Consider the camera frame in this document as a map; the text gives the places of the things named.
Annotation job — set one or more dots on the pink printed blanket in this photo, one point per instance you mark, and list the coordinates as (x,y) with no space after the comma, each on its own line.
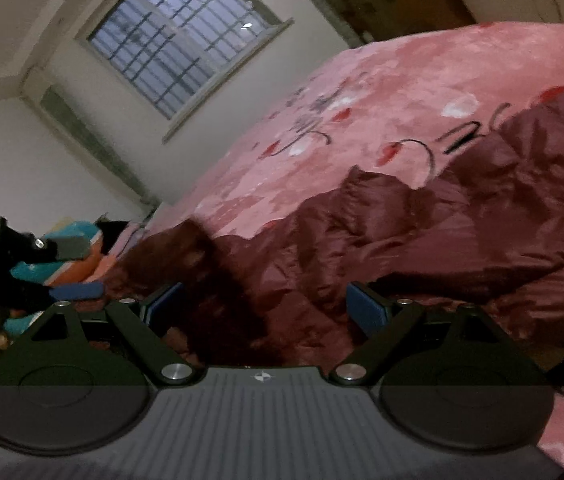
(387,90)

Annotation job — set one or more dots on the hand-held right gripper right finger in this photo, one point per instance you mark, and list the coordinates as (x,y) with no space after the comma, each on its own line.
(367,310)

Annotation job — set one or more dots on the teal and orange plush pillow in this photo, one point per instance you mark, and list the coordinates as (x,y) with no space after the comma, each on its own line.
(37,271)

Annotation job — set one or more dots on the grey patterned curtain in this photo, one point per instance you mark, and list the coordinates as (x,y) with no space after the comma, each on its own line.
(329,7)
(87,130)

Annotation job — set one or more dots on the barred window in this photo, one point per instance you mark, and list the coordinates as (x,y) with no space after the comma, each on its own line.
(177,35)

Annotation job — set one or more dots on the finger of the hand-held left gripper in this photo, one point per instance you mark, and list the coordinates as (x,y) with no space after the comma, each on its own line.
(77,291)
(69,249)

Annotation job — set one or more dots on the black cloth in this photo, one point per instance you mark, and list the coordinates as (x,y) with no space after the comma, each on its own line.
(112,235)

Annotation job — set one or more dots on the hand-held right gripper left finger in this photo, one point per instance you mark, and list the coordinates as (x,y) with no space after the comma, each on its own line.
(163,302)

